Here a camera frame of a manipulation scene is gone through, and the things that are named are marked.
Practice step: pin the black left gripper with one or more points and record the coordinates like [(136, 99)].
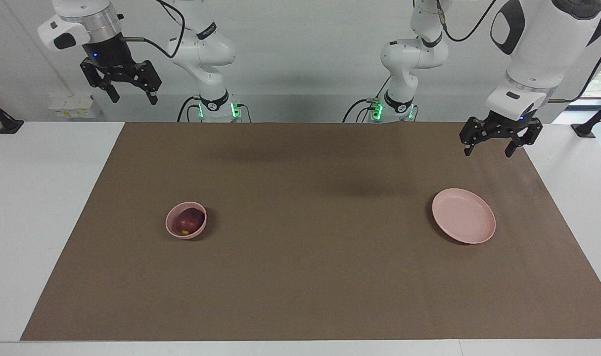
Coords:
[(508, 124)]

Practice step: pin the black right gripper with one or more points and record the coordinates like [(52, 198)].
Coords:
[(107, 54)]

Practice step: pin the dark red apple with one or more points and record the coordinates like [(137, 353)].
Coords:
[(190, 221)]

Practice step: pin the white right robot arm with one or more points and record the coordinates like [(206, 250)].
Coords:
[(206, 54)]

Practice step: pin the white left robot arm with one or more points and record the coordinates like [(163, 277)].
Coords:
[(537, 49)]

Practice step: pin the pink plate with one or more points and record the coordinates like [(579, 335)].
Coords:
[(463, 216)]

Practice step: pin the pink bowl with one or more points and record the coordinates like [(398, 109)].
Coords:
[(170, 225)]

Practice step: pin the white box on table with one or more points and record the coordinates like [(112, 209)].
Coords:
[(75, 106)]

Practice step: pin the black stand with foot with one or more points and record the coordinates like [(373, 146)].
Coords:
[(6, 124), (589, 127)]

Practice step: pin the brown table mat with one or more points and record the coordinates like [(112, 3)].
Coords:
[(305, 257)]

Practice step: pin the thin white wall conduit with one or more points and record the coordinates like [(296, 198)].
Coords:
[(38, 47)]

